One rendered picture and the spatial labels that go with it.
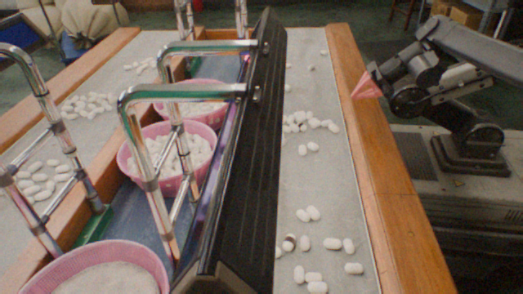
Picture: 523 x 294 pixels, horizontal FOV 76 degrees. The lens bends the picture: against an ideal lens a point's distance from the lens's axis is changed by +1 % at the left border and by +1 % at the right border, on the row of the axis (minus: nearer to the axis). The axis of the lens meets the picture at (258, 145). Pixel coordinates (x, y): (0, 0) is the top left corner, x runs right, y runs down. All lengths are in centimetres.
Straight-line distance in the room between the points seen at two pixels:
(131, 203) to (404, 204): 66
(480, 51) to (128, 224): 85
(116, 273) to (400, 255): 54
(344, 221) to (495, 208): 73
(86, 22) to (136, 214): 300
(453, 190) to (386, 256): 66
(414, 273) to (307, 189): 28
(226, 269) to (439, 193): 110
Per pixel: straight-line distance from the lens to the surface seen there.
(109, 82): 146
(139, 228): 87
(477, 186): 136
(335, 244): 68
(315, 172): 84
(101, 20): 371
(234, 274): 24
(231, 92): 39
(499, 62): 76
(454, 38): 85
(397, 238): 70
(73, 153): 77
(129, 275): 72
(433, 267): 69
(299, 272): 64
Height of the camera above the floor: 130
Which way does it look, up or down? 37 degrees down
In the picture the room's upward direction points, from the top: 3 degrees counter-clockwise
